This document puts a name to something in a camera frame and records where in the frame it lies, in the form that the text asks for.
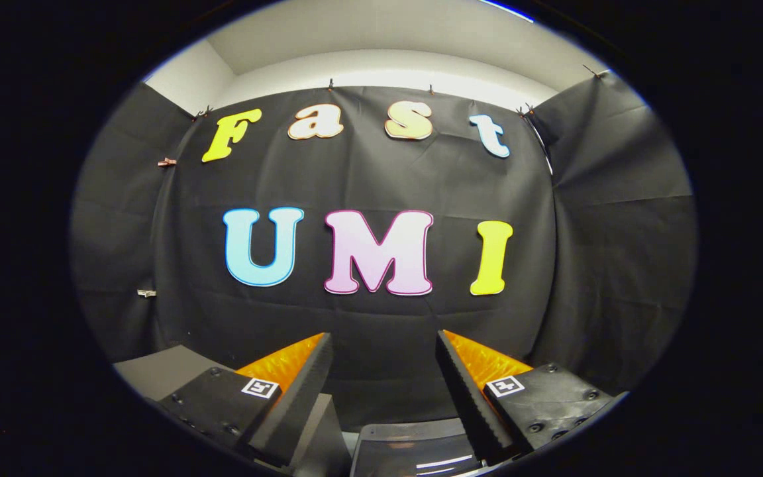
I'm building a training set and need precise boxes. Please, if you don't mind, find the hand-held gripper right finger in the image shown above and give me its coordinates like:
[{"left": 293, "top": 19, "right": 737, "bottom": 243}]
[{"left": 436, "top": 330, "right": 627, "bottom": 466}]

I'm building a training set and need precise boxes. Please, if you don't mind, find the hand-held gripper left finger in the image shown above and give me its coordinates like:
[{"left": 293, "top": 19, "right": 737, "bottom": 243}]
[{"left": 156, "top": 333, "right": 334, "bottom": 468}]

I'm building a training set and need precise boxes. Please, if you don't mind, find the dark washing machine lid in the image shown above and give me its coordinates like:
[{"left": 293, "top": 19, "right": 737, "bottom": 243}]
[{"left": 348, "top": 417, "right": 488, "bottom": 477}]

